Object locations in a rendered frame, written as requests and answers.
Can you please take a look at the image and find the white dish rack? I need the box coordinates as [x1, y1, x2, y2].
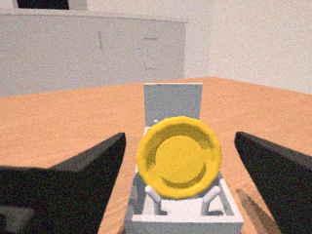
[124, 83, 244, 234]

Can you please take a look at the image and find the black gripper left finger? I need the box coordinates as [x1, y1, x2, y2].
[0, 133, 126, 234]

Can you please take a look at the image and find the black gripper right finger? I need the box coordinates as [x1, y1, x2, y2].
[234, 132, 312, 234]

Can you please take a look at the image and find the yellow plate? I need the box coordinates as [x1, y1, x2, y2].
[136, 116, 222, 199]

